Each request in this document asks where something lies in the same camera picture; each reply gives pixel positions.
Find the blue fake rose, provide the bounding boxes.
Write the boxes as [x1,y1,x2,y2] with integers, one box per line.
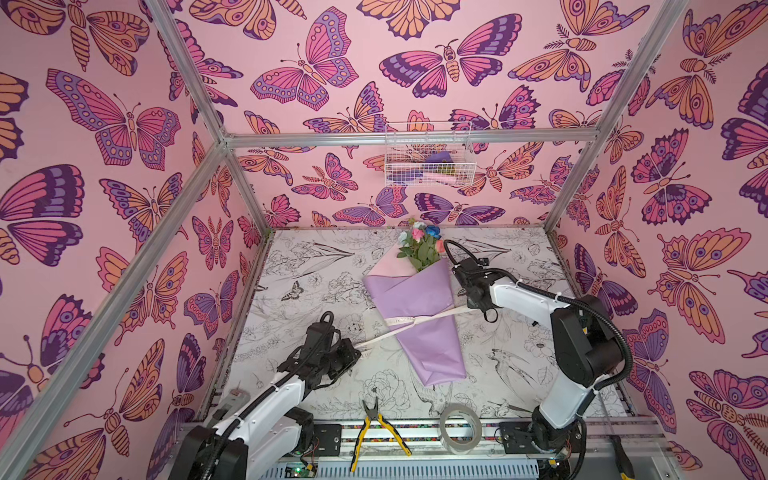
[425,225,441,240]

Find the small pink fake rose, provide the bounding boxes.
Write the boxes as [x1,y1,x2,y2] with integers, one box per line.
[410,221,427,244]

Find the cream ribbon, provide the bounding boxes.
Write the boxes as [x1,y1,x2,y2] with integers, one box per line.
[354,305,471,350]

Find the purple pink wrapping paper sheet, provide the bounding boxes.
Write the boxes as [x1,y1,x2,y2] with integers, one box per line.
[363,246,466,386]

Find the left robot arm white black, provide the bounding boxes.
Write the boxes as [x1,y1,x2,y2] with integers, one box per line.
[169,311,361,479]

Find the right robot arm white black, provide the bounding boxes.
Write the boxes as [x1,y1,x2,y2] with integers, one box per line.
[445,240,634,453]

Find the grey white handheld device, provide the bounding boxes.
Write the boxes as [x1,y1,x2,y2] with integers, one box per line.
[208,387,251,423]

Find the clear tape roll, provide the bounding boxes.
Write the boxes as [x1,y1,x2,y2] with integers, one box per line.
[439,403,483,455]

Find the black yellow screwdriver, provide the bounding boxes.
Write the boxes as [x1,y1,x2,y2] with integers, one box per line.
[596,393,635,480]

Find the yellow handled pliers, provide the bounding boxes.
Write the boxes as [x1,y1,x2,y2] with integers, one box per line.
[349,395,413,474]

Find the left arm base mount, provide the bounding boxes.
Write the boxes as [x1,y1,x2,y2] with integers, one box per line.
[292,424,343,457]

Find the white wire basket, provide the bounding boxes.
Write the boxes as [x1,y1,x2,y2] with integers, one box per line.
[382,122,477,189]

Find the aluminium front rail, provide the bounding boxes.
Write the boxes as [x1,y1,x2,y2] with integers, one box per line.
[158,419,685,480]

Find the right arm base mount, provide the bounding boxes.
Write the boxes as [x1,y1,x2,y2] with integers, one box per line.
[499,419,585,457]

